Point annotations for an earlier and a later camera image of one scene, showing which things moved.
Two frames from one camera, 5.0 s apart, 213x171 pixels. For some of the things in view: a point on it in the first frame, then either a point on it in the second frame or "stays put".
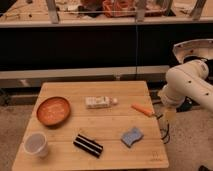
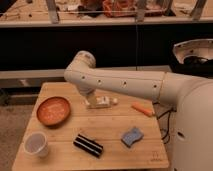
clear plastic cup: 35,143 stays put
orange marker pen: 142,109 stays put
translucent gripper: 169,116 to 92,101
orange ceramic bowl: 53,111 stays put
